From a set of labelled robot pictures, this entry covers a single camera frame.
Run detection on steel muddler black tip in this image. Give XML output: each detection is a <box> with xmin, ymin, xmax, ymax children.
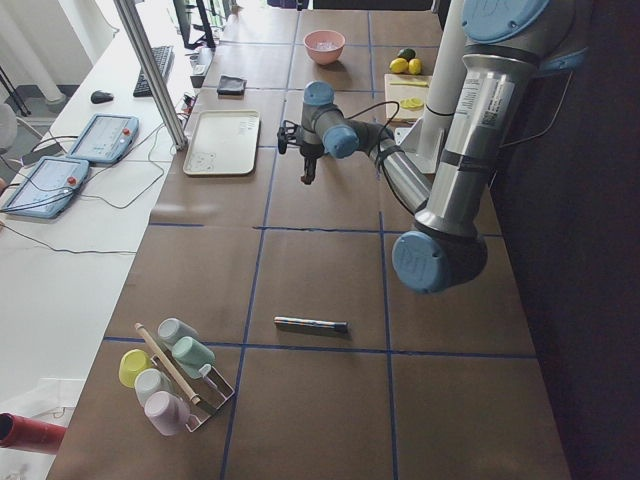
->
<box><xmin>274</xmin><ymin>316</ymin><xmax>349</xmax><ymax>334</ymax></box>

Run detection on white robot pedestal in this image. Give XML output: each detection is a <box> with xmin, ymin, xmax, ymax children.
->
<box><xmin>396</xmin><ymin>0</ymin><xmax>466</xmax><ymax>174</ymax></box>

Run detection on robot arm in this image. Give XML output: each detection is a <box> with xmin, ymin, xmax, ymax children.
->
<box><xmin>278</xmin><ymin>1</ymin><xmax>592</xmax><ymax>293</ymax></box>

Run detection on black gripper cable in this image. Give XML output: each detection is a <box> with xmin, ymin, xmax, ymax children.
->
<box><xmin>349</xmin><ymin>100</ymin><xmax>401</xmax><ymax>131</ymax></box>

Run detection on lemon slices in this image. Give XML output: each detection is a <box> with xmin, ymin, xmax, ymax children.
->
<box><xmin>399</xmin><ymin>97</ymin><xmax>424</xmax><ymax>110</ymax></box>

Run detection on pile of ice cubes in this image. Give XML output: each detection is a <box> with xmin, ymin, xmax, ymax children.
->
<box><xmin>312</xmin><ymin>41</ymin><xmax>340</xmax><ymax>52</ymax></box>

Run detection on bamboo cutting board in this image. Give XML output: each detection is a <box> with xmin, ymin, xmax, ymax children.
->
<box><xmin>384</xmin><ymin>73</ymin><xmax>431</xmax><ymax>122</ymax></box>

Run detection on lemon near board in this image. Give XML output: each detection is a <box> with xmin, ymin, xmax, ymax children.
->
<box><xmin>407</xmin><ymin>58</ymin><xmax>423</xmax><ymax>75</ymax></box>

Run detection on yellow plastic knife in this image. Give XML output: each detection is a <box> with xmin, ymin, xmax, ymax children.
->
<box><xmin>389</xmin><ymin>80</ymin><xmax>429</xmax><ymax>88</ymax></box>

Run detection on near teach pendant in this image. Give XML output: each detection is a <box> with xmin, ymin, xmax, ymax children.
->
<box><xmin>1</xmin><ymin>156</ymin><xmax>90</xmax><ymax>219</ymax></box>

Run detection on red cylinder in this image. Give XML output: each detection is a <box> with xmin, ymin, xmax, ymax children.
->
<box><xmin>1</xmin><ymin>413</ymin><xmax>67</xmax><ymax>454</ymax></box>

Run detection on cream bear tray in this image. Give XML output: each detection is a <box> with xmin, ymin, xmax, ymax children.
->
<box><xmin>183</xmin><ymin>110</ymin><xmax>260</xmax><ymax>176</ymax></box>

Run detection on far teach pendant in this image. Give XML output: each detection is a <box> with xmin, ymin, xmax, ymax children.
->
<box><xmin>67</xmin><ymin>114</ymin><xmax>139</xmax><ymax>165</ymax></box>

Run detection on white wire cup rack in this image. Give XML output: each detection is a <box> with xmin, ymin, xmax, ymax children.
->
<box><xmin>151</xmin><ymin>354</ymin><xmax>235</xmax><ymax>433</ymax></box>

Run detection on black computer mouse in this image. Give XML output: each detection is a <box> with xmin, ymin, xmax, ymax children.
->
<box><xmin>90</xmin><ymin>90</ymin><xmax>114</xmax><ymax>104</ymax></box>

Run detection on mint green cup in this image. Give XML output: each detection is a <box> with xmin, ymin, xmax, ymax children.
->
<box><xmin>171</xmin><ymin>336</ymin><xmax>216</xmax><ymax>379</ymax></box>

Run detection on yellow cup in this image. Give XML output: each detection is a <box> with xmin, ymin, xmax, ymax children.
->
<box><xmin>118</xmin><ymin>349</ymin><xmax>152</xmax><ymax>388</ymax></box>

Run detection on green avocado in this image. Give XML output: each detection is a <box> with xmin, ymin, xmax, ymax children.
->
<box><xmin>397</xmin><ymin>48</ymin><xmax>416</xmax><ymax>61</ymax></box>

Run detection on grey folded cloth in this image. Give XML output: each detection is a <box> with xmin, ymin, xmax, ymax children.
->
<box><xmin>216</xmin><ymin>75</ymin><xmax>247</xmax><ymax>97</ymax></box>

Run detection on grey white cup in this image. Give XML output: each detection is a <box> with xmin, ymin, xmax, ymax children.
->
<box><xmin>134</xmin><ymin>368</ymin><xmax>174</xmax><ymax>407</ymax></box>

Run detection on pink cup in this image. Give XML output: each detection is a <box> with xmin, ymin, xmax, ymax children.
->
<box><xmin>144</xmin><ymin>391</ymin><xmax>190</xmax><ymax>436</ymax></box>

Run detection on wooden rack handle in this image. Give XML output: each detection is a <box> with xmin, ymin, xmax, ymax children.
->
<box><xmin>134</xmin><ymin>323</ymin><xmax>201</xmax><ymax>405</ymax></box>

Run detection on pink bowl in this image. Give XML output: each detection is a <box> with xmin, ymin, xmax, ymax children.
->
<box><xmin>303</xmin><ymin>30</ymin><xmax>346</xmax><ymax>65</ymax></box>

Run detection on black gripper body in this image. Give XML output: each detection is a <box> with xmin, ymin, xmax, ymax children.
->
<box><xmin>300</xmin><ymin>142</ymin><xmax>323</xmax><ymax>163</ymax></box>

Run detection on teach pendant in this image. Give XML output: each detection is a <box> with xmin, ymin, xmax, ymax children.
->
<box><xmin>1</xmin><ymin>156</ymin><xmax>90</xmax><ymax>219</ymax></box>
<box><xmin>67</xmin><ymin>114</ymin><xmax>139</xmax><ymax>165</ymax></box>

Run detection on aluminium frame post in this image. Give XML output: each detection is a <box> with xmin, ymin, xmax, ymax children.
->
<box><xmin>114</xmin><ymin>0</ymin><xmax>188</xmax><ymax>151</ymax></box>

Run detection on black keyboard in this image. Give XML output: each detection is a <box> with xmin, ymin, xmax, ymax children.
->
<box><xmin>132</xmin><ymin>45</ymin><xmax>176</xmax><ymax>98</ymax></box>

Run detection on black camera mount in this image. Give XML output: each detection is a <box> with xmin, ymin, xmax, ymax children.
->
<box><xmin>277</xmin><ymin>120</ymin><xmax>301</xmax><ymax>155</ymax></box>

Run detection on pale grey cup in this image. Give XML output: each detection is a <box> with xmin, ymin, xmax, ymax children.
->
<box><xmin>157</xmin><ymin>317</ymin><xmax>199</xmax><ymax>348</ymax></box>

